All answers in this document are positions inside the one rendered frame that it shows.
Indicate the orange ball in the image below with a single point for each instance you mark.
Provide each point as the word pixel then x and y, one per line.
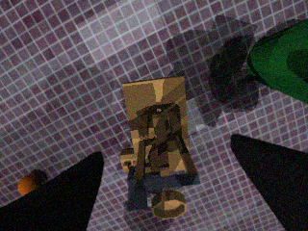
pixel 28 183

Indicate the green tapered cup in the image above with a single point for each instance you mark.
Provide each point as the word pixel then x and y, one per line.
pixel 280 61

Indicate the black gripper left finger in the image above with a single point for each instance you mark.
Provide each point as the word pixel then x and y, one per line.
pixel 63 203

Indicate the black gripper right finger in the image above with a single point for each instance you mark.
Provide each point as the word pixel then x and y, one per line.
pixel 280 175

